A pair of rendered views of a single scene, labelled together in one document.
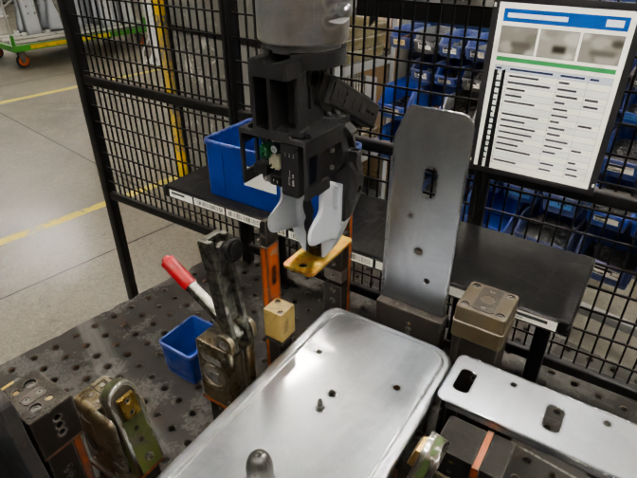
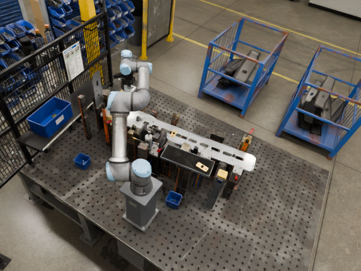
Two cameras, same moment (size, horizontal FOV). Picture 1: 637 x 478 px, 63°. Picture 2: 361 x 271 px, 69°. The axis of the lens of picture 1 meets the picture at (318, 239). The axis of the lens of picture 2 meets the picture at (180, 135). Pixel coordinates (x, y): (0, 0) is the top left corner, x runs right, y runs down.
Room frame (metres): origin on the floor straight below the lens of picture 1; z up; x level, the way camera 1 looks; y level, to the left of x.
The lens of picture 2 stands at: (0.52, 1.74, 2.61)
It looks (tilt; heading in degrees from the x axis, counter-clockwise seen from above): 46 degrees down; 251
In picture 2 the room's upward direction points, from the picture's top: 10 degrees clockwise
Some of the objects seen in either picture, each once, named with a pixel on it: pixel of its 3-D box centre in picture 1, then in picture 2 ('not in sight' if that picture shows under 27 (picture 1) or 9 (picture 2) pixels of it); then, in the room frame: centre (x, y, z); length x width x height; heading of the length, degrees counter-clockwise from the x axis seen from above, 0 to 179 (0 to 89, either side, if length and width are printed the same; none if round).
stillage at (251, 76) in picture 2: not in sight; (242, 65); (-1.41, -1.59, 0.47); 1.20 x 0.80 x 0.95; 47
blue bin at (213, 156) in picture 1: (282, 168); (51, 116); (1.05, 0.08, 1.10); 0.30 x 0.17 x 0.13; 57
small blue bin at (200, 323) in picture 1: (193, 350); (82, 162); (0.85, 0.28, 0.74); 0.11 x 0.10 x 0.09; 147
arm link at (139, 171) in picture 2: not in sight; (140, 171); (0.42, 0.80, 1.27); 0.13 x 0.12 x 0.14; 173
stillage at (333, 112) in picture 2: not in sight; (324, 100); (-2.35, -0.69, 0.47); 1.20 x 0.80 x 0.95; 49
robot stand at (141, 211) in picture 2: not in sight; (141, 201); (0.41, 0.80, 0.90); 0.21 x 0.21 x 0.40; 48
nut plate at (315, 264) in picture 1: (318, 248); not in sight; (0.47, 0.00, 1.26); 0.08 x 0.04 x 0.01; 147
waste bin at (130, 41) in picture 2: not in sight; (137, 23); (0.09, -3.21, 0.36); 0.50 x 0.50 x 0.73
